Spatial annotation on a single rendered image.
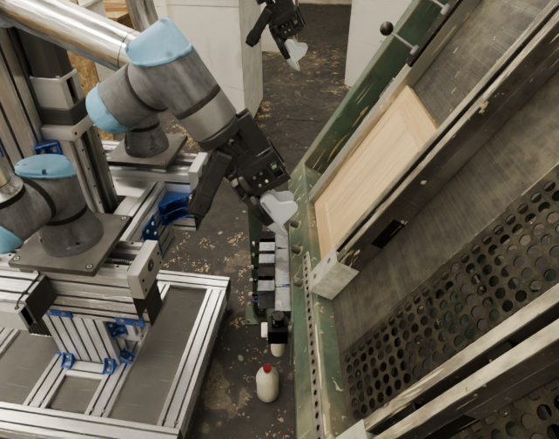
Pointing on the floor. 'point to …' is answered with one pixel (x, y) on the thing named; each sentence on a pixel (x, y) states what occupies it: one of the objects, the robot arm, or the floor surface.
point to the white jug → (267, 383)
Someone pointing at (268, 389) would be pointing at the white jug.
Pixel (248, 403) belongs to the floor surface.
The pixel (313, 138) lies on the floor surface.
